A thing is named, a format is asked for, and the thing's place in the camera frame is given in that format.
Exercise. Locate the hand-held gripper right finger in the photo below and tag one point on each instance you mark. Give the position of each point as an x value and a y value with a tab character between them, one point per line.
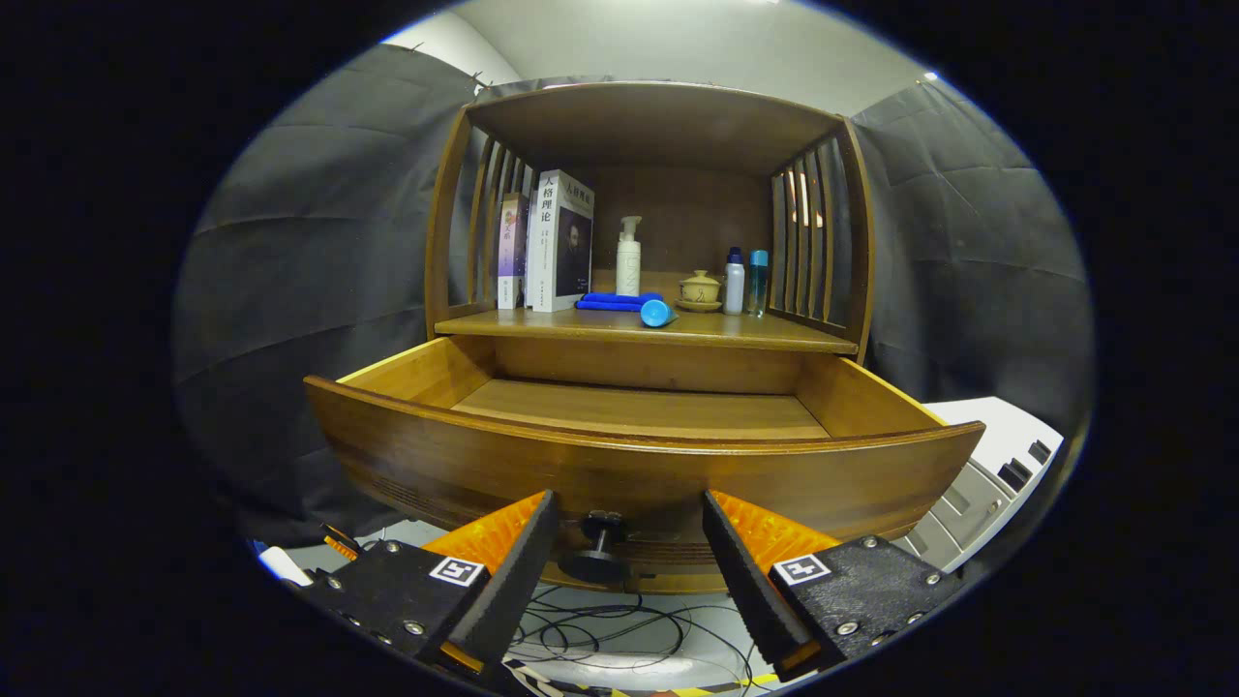
745	571

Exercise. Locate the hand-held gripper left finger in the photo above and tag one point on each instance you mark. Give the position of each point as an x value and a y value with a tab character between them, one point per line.
513	581

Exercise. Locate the black drawer knob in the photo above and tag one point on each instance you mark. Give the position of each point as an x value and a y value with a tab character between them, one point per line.
595	552

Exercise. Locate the wooden drawer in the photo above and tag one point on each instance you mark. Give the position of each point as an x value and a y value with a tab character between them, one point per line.
484	455

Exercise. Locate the blue and white tube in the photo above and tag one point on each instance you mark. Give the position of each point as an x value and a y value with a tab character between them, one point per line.
655	313

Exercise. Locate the wooden countertop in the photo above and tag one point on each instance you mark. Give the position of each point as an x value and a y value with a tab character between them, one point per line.
755	331

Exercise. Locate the white drawer unit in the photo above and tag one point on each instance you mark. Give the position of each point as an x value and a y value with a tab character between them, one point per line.
987	426

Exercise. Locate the wooden cabinet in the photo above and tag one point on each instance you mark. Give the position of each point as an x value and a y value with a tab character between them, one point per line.
658	116

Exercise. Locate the orange and black tool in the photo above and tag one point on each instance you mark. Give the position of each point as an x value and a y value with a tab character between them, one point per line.
341	540

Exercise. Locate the white flat device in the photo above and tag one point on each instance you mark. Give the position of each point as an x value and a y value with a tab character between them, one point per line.
281	564

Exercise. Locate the yellow lidded teacup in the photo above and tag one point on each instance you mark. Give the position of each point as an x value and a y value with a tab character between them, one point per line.
699	290

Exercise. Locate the white bottle with blue cap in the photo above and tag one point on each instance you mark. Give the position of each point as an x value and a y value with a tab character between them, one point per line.
735	286

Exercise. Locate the teal bottle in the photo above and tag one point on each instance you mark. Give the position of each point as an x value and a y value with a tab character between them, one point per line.
757	281

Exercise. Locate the folded blue cloth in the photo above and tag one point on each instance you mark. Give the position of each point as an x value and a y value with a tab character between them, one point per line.
605	302

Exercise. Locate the white pump bottle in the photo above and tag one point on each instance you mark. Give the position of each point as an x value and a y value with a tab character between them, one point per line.
628	271

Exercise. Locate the thin purple book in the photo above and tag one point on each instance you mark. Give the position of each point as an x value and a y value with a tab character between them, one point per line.
510	252

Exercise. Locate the thick white portrait book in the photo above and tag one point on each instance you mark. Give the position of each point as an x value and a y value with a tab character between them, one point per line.
542	242

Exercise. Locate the black backdrop cloth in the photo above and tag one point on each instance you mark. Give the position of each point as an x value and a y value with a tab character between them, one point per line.
290	290

